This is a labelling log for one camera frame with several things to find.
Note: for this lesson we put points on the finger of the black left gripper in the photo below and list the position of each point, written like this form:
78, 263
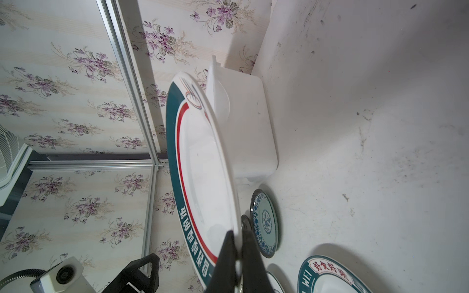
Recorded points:
132, 280

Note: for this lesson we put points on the white fan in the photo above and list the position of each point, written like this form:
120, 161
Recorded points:
14, 158

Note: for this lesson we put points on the white plate black rim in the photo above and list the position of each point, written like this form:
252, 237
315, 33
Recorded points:
276, 286

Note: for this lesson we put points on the aluminium frame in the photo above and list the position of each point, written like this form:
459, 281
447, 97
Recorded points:
85, 80

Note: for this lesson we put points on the white plate green red rim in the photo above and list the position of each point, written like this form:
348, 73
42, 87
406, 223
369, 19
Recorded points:
202, 182

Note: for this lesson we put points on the teal blue floral plate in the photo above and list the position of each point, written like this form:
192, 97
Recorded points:
264, 223

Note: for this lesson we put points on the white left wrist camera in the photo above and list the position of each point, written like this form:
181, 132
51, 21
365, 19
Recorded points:
65, 277

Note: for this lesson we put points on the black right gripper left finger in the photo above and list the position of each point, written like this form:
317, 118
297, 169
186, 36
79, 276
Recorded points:
224, 277

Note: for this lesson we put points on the white plastic bin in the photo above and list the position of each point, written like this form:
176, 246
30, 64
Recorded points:
239, 104

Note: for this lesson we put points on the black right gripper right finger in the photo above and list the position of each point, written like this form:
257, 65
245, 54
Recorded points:
255, 278

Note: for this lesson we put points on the white plate green lettered rim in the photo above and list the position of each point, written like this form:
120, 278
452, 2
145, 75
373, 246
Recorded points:
322, 274

